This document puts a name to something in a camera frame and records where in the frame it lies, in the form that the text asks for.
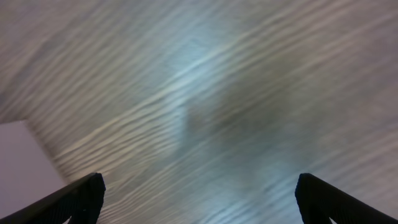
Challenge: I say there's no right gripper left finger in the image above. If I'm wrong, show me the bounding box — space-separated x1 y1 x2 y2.
1 173 106 224

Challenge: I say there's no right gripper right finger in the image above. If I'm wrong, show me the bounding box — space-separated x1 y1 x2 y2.
295 173 397 224

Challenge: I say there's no white cardboard box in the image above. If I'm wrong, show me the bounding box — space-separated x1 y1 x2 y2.
1 121 67 218

